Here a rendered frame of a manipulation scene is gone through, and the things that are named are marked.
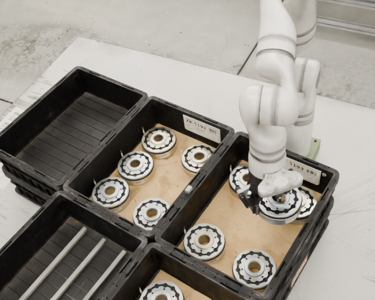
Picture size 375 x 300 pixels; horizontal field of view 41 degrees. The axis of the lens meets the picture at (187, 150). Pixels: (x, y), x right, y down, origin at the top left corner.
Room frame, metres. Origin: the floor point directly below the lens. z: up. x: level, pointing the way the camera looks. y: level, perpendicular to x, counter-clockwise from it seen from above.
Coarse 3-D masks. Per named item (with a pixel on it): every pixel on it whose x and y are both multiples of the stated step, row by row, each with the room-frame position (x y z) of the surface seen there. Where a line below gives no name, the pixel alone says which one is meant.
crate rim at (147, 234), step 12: (156, 96) 1.11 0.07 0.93; (180, 108) 1.04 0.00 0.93; (204, 120) 0.98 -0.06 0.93; (120, 132) 0.99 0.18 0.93; (108, 144) 0.95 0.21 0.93; (96, 156) 0.91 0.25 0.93; (216, 156) 0.85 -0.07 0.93; (84, 168) 0.87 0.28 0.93; (204, 168) 0.81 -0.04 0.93; (72, 180) 0.84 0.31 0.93; (192, 180) 0.78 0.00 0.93; (72, 192) 0.80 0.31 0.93; (96, 204) 0.75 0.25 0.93; (120, 216) 0.70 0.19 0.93; (168, 216) 0.68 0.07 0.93; (132, 228) 0.66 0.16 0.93; (156, 228) 0.65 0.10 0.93
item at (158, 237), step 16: (304, 160) 0.79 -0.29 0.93; (336, 176) 0.72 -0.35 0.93; (192, 192) 0.74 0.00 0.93; (176, 208) 0.70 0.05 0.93; (320, 208) 0.64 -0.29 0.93; (304, 224) 0.60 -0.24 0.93; (160, 240) 0.62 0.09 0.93; (192, 256) 0.56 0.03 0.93; (288, 256) 0.53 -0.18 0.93; (240, 288) 0.47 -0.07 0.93; (272, 288) 0.46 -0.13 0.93
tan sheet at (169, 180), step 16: (192, 144) 0.99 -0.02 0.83; (160, 160) 0.94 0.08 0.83; (176, 160) 0.94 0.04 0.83; (112, 176) 0.91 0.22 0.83; (160, 176) 0.89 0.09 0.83; (176, 176) 0.88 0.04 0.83; (144, 192) 0.84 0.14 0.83; (160, 192) 0.83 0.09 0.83; (176, 192) 0.82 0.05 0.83; (128, 208) 0.79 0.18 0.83
